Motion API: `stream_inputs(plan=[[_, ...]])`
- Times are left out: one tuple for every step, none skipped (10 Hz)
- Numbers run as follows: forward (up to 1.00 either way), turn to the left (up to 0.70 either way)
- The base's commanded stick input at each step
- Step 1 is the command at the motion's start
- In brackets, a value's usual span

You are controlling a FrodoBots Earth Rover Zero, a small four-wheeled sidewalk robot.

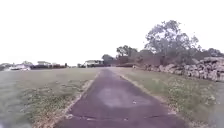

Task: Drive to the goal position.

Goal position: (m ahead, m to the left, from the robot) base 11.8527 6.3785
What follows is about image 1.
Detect dark trees and bushes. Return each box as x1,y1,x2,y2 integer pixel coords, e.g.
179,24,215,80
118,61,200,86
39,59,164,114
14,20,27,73
101,44,224,68

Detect white building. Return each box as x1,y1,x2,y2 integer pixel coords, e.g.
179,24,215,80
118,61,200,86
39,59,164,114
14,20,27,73
83,59,104,68

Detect dark grey asphalt path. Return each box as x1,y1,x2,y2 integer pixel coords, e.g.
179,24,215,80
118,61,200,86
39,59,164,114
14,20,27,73
55,67,190,128

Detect wide grass field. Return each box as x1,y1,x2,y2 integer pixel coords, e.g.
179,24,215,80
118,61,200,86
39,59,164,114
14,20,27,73
0,67,102,128

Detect row of distant houses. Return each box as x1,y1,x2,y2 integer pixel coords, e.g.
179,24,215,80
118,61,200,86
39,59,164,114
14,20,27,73
0,60,69,72

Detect grass strip beside wall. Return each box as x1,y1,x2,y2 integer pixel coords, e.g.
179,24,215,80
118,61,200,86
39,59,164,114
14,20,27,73
109,66,224,128

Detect rough stone wall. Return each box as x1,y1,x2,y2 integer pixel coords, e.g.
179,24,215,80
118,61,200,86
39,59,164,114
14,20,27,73
133,56,224,83

